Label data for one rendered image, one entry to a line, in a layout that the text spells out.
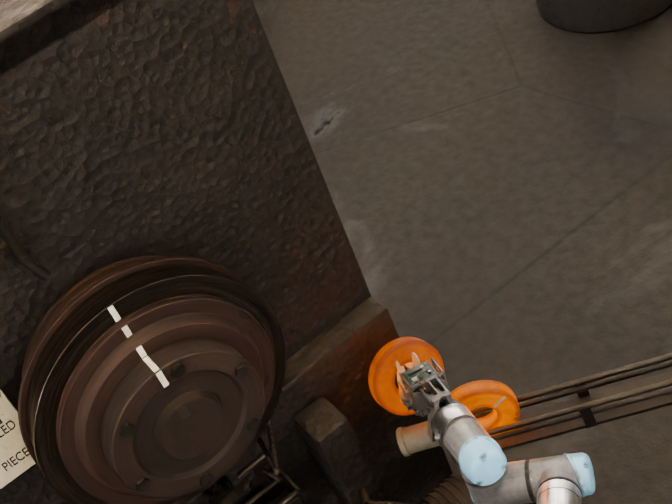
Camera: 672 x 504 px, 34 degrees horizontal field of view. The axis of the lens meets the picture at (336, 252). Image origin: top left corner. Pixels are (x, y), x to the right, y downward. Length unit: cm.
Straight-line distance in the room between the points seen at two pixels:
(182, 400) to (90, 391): 15
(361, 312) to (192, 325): 54
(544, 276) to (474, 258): 25
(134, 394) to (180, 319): 14
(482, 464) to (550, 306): 150
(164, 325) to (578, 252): 195
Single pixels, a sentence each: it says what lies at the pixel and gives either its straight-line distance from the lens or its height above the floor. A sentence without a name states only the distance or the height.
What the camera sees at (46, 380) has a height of 130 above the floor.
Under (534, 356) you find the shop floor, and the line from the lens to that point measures 326.
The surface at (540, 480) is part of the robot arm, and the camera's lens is 199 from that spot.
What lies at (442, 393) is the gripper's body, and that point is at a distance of 202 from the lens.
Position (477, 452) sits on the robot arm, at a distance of 193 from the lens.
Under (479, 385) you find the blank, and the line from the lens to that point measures 218.
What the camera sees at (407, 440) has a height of 69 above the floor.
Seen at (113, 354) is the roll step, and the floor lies 128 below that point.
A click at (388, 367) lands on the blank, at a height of 85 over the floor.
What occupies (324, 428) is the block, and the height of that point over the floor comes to 80.
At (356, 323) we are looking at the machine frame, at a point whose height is 87.
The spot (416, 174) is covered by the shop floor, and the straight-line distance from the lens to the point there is 399.
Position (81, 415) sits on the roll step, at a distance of 183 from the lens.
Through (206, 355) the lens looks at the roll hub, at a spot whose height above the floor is 122.
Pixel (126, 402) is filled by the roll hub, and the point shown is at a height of 124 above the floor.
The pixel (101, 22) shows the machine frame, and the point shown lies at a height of 169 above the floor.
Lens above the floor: 241
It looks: 40 degrees down
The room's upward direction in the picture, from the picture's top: 23 degrees counter-clockwise
